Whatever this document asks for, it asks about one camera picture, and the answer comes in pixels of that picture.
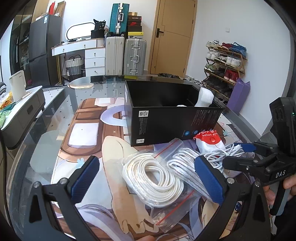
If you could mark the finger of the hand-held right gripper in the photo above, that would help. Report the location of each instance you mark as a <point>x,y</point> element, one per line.
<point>240,164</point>
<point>244,147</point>

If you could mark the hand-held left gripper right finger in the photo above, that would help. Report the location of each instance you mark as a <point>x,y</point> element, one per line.
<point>209,180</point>

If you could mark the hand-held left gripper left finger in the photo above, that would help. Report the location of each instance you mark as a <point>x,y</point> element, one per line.
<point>85,180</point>

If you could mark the bag of white laces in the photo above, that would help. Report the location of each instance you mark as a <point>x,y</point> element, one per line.
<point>182,162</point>

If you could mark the white foam piece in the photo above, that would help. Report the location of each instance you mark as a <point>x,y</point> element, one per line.
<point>204,97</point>

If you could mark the black cardboard box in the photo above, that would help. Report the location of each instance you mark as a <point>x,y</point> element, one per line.
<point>161,125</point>

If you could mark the person's right forearm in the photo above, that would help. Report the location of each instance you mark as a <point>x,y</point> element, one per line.
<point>288,220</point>

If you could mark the person's right hand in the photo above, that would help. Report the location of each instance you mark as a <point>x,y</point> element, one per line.
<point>291,182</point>

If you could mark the red white glue packet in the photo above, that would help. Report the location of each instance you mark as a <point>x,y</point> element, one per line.
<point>208,140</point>

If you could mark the purple bag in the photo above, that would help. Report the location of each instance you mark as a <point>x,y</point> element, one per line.
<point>240,97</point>

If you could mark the shoe rack with shoes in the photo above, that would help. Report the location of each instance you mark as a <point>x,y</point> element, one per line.
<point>229,74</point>

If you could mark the wooden shoe rack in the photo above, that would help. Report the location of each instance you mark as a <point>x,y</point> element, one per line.
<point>240,58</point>

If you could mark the low grey side cabinet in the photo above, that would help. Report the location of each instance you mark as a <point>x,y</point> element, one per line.
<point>27,111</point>

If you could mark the beige round cushion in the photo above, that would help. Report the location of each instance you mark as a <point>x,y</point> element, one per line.
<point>81,83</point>

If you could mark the scattered pile of dark shoes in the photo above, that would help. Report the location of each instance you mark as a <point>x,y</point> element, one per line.
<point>171,76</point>

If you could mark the green snack bag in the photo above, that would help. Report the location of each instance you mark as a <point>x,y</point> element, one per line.
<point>4,117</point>

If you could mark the yellow snack bag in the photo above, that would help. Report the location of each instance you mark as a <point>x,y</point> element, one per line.
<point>5,100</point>

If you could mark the woven basket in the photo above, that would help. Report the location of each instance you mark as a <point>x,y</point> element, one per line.
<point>74,67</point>

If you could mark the white electric kettle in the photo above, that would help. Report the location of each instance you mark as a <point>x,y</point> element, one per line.
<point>18,85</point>

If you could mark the white vanity desk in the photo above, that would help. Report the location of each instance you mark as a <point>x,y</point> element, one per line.
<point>94,58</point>

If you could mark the white suitcase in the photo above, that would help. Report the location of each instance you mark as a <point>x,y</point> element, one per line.
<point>115,55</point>

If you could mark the wooden door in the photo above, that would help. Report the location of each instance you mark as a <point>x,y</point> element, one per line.
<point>173,39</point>

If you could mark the silver suitcase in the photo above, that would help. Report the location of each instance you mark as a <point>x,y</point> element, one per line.
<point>135,56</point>

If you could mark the dark grey fridge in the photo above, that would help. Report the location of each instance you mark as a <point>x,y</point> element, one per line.
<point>45,46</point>

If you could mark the oval mirror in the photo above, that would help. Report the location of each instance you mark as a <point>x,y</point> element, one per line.
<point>79,31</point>

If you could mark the black bag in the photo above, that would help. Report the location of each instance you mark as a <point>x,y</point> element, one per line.
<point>98,31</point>

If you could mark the tall black glass cabinet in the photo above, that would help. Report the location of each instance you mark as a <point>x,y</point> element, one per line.
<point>19,44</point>

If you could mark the black yellow shoe box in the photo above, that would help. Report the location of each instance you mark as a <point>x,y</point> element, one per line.
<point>135,35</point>

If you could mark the teal suitcase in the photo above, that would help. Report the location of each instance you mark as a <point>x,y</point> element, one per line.
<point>118,20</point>

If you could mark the black red shoe box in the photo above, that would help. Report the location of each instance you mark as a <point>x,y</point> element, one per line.
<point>134,23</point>

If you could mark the brown shoe box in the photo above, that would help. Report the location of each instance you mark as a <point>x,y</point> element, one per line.
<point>133,14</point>

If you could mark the brown cardboard box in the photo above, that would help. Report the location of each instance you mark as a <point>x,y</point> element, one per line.
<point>61,9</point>

